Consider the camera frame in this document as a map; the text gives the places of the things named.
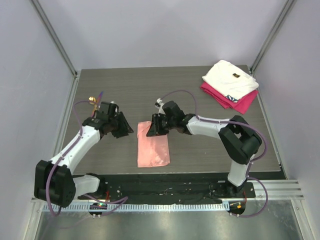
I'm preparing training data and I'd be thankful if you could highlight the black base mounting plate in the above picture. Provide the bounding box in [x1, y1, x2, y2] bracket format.
[91, 173, 256, 205]

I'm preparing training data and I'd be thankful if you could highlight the white wrist camera connector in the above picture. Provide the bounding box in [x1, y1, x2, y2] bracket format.
[154, 98, 164, 109]

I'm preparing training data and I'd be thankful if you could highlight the grey left corner post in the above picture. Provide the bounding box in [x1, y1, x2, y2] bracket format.
[29, 0, 78, 78]

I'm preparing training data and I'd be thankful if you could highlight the white folded cloth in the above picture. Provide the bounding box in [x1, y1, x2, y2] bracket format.
[202, 60, 259, 103]

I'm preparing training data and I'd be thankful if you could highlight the grey aluminium corner post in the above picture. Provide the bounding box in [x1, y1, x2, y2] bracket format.
[249, 0, 297, 74]

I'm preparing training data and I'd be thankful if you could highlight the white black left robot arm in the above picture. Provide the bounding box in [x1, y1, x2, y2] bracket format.
[34, 101, 133, 208]

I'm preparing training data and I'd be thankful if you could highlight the magenta folded cloth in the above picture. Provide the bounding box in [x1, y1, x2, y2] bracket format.
[200, 82, 259, 115]

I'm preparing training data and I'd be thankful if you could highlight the iridescent purple utensil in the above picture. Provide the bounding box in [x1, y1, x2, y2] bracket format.
[91, 91, 104, 117]

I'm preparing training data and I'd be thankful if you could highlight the pink satin napkin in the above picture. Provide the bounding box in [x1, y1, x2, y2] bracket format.
[137, 121, 170, 168]

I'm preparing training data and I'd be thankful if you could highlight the gold spoon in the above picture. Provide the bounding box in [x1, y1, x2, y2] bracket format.
[88, 96, 98, 111]

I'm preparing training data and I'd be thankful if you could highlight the aluminium front rail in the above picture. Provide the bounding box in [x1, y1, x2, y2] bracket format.
[31, 179, 305, 202]

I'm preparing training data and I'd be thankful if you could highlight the white slotted cable duct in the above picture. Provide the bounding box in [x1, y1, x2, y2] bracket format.
[42, 202, 230, 212]

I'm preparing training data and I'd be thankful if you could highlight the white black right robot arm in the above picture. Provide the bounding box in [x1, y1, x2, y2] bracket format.
[146, 100, 263, 198]

